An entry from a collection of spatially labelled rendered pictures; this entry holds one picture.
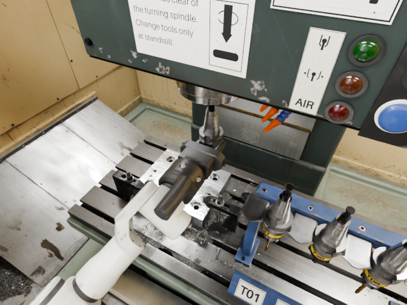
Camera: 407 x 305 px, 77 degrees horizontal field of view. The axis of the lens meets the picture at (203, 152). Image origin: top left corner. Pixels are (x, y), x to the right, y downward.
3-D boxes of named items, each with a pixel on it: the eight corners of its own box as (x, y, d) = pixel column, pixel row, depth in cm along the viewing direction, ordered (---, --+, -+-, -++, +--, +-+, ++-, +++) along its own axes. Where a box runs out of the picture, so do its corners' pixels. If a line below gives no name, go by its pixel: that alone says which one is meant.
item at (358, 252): (369, 275, 49) (371, 273, 49) (340, 262, 51) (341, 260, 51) (371, 244, 54) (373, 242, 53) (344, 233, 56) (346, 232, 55)
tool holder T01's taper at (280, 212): (292, 214, 57) (300, 196, 53) (283, 228, 55) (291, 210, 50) (274, 203, 59) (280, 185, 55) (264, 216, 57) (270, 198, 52)
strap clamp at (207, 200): (235, 233, 89) (239, 208, 79) (201, 217, 94) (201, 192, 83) (238, 225, 91) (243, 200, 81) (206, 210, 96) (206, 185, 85)
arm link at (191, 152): (227, 146, 62) (204, 179, 54) (225, 173, 69) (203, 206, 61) (182, 130, 66) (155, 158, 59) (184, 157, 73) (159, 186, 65)
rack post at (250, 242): (249, 267, 81) (265, 215, 60) (233, 259, 83) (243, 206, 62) (260, 241, 87) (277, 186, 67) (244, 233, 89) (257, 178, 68)
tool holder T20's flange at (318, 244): (341, 233, 56) (346, 228, 55) (344, 260, 52) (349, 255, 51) (311, 226, 58) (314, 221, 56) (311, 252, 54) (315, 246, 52)
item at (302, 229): (311, 249, 53) (312, 247, 53) (285, 238, 55) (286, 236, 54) (317, 223, 58) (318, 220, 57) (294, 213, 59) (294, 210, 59)
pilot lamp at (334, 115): (345, 126, 27) (354, 108, 25) (323, 120, 27) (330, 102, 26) (346, 123, 27) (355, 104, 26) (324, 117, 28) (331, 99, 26)
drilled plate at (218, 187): (202, 228, 86) (202, 220, 83) (134, 195, 96) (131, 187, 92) (230, 181, 101) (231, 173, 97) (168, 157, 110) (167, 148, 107)
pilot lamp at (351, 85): (358, 99, 24) (369, 78, 23) (334, 93, 25) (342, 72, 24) (359, 96, 25) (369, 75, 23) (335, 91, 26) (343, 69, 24)
